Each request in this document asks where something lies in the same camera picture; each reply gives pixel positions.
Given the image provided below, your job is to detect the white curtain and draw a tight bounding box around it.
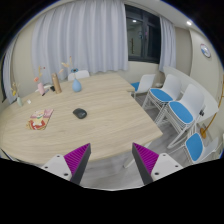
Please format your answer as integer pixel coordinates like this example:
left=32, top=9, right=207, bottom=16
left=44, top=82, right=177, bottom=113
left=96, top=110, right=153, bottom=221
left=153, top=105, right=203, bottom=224
left=159, top=17, right=176, bottom=72
left=31, top=0, right=128, bottom=83

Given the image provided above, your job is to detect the white blue chair far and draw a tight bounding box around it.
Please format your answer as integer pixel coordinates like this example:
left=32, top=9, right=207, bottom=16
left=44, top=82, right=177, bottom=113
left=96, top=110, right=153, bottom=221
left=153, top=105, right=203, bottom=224
left=132, top=74, right=155, bottom=97

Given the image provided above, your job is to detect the white curtain right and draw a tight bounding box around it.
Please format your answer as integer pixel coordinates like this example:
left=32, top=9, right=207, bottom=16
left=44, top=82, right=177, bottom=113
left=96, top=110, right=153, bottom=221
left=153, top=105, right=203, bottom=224
left=159, top=17, right=176, bottom=72

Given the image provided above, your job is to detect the green vase with flowers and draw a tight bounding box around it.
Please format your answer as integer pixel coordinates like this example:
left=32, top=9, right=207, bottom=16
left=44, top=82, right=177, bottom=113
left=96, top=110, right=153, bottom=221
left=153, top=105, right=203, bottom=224
left=11, top=82, right=23, bottom=106

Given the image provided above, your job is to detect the white blue chair nearest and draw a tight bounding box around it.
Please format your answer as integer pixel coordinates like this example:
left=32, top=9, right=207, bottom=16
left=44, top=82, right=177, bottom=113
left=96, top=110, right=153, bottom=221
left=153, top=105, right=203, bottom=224
left=184, top=133, right=218, bottom=164

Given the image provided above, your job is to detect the dark window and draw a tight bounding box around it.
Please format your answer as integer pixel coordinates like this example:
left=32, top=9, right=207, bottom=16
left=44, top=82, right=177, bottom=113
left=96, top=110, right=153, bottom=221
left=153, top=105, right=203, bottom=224
left=125, top=5, right=161, bottom=64

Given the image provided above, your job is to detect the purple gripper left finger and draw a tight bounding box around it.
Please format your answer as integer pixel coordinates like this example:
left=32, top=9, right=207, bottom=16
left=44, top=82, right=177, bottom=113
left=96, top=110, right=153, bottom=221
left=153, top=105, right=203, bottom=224
left=42, top=144, right=91, bottom=185

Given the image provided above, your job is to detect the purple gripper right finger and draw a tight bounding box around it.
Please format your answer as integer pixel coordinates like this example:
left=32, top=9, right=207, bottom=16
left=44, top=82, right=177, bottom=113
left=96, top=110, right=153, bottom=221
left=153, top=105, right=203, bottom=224
left=132, top=143, right=182, bottom=185

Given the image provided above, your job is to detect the red illustrated booklet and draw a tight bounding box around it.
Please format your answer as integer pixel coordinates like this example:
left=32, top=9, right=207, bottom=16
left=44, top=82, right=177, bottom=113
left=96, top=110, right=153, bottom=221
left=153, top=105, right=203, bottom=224
left=26, top=109, right=53, bottom=130

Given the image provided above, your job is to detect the light blue vase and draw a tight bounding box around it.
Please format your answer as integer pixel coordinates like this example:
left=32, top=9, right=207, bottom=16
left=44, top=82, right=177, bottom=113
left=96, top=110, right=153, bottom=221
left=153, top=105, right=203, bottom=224
left=71, top=69, right=82, bottom=92

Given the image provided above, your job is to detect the white curtain centre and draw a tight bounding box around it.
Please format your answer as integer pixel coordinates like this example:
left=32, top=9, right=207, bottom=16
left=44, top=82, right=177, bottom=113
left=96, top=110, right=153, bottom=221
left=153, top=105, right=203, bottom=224
left=31, top=0, right=128, bottom=83

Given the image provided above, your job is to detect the pink vase with flowers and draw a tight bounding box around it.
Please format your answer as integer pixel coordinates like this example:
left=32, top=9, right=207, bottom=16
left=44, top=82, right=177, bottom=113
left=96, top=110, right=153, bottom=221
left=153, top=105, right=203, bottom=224
left=34, top=66, right=45, bottom=96

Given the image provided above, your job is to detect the wooden table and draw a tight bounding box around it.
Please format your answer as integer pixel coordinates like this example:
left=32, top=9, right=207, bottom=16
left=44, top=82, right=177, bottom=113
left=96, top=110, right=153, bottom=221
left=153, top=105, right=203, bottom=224
left=0, top=74, right=162, bottom=164

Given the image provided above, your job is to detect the white blue chair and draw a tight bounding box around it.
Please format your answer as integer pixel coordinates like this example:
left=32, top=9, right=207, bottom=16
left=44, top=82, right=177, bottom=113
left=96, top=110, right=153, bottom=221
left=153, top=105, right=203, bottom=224
left=184, top=133, right=218, bottom=164
left=142, top=74, right=182, bottom=110
left=156, top=84, right=204, bottom=149
left=132, top=74, right=155, bottom=97

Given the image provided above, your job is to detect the round wall clock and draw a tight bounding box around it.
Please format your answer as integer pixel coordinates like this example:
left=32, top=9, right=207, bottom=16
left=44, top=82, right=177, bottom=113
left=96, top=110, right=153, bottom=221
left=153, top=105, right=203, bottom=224
left=200, top=44, right=211, bottom=58

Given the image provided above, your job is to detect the white chair behind table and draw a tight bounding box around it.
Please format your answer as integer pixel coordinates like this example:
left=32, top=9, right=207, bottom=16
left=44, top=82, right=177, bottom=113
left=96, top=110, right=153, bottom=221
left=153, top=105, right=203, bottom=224
left=68, top=70, right=90, bottom=81

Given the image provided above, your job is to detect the black computer mouse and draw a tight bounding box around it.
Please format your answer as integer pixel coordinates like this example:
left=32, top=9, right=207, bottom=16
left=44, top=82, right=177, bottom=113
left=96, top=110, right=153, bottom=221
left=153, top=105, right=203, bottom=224
left=73, top=108, right=87, bottom=119

